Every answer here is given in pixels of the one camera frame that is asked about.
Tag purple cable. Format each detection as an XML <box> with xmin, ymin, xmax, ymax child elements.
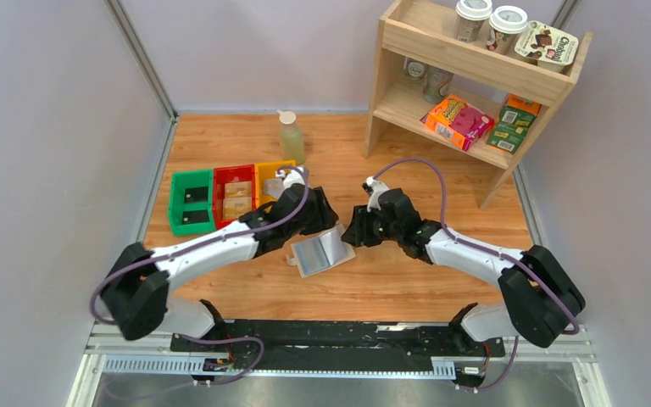
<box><xmin>370</xmin><ymin>158</ymin><xmax>582</xmax><ymax>393</ymax></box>
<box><xmin>89</xmin><ymin>165</ymin><xmax>311</xmax><ymax>387</ymax></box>

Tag orange pink snack box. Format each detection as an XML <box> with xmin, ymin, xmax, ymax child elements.
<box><xmin>424</xmin><ymin>94</ymin><xmax>495</xmax><ymax>151</ymax></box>

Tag gold cards in red bin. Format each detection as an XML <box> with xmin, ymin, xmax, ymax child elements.
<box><xmin>222</xmin><ymin>181</ymin><xmax>253</xmax><ymax>220</ymax></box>

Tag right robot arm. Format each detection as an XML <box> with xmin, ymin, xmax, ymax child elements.
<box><xmin>342</xmin><ymin>188</ymin><xmax>586</xmax><ymax>355</ymax></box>

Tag red plastic bin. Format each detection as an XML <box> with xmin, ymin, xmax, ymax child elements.
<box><xmin>213</xmin><ymin>164</ymin><xmax>255</xmax><ymax>229</ymax></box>

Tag yellow plastic bin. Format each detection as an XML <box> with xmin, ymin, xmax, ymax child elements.
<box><xmin>253</xmin><ymin>160</ymin><xmax>296</xmax><ymax>207</ymax></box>

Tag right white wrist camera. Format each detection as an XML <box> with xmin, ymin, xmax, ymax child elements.
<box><xmin>362</xmin><ymin>176</ymin><xmax>389</xmax><ymax>212</ymax></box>

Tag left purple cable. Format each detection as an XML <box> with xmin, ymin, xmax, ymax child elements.
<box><xmin>89</xmin><ymin>165</ymin><xmax>311</xmax><ymax>387</ymax></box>

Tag Chobani yogurt cup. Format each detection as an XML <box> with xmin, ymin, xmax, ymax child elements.
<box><xmin>514</xmin><ymin>20</ymin><xmax>579</xmax><ymax>73</ymax></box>

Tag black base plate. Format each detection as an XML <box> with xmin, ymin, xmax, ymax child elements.
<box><xmin>170</xmin><ymin>320</ymin><xmax>505</xmax><ymax>372</ymax></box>

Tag wooden shelf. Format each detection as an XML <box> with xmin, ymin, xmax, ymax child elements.
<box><xmin>363</xmin><ymin>1</ymin><xmax>593</xmax><ymax>209</ymax></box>

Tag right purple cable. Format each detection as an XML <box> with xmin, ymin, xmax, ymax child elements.
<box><xmin>370</xmin><ymin>158</ymin><xmax>582</xmax><ymax>393</ymax></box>

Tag green plastic bin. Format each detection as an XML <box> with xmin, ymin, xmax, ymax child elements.
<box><xmin>168</xmin><ymin>169</ymin><xmax>215</xmax><ymax>237</ymax></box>

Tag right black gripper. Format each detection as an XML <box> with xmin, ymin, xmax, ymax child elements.
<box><xmin>340</xmin><ymin>204</ymin><xmax>401</xmax><ymax>248</ymax></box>

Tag glass jar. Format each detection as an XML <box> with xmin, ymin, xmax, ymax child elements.
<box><xmin>422</xmin><ymin>66</ymin><xmax>453</xmax><ymax>104</ymax></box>
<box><xmin>403</xmin><ymin>58</ymin><xmax>428</xmax><ymax>83</ymax></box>

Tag paper coffee cup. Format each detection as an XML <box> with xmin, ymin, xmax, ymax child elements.
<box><xmin>455</xmin><ymin>0</ymin><xmax>492</xmax><ymax>42</ymax></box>
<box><xmin>485</xmin><ymin>5</ymin><xmax>528</xmax><ymax>55</ymax></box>

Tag black cards in green bin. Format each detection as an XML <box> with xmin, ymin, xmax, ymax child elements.
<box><xmin>181</xmin><ymin>187</ymin><xmax>211</xmax><ymax>225</ymax></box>

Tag green orange juice box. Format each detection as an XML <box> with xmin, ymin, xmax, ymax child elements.
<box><xmin>486</xmin><ymin>93</ymin><xmax>542</xmax><ymax>154</ymax></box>

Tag aluminium frame rail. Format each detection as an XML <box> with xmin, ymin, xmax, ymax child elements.
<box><xmin>69</xmin><ymin>320</ymin><xmax>610</xmax><ymax>406</ymax></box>

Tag left glass jar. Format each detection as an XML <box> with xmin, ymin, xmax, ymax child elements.
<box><xmin>403</xmin><ymin>58</ymin><xmax>428</xmax><ymax>83</ymax></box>

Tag silver cards in yellow bin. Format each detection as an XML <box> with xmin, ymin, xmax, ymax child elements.
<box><xmin>263</xmin><ymin>178</ymin><xmax>285</xmax><ymax>200</ymax></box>

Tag left paper coffee cup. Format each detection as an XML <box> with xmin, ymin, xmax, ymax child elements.
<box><xmin>455</xmin><ymin>0</ymin><xmax>492</xmax><ymax>42</ymax></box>

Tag right paper coffee cup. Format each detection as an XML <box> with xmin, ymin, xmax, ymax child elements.
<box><xmin>485</xmin><ymin>5</ymin><xmax>528</xmax><ymax>55</ymax></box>

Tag beige card holder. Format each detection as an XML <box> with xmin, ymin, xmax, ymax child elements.
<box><xmin>286</xmin><ymin>223</ymin><xmax>355</xmax><ymax>278</ymax></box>

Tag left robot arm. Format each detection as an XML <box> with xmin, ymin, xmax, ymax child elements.
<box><xmin>92</xmin><ymin>183</ymin><xmax>338</xmax><ymax>352</ymax></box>

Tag right glass jar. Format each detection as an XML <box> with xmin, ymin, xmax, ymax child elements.
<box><xmin>422</xmin><ymin>66</ymin><xmax>453</xmax><ymax>104</ymax></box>

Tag green soap bottle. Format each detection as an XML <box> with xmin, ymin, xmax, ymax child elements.
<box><xmin>277</xmin><ymin>110</ymin><xmax>305</xmax><ymax>164</ymax></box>

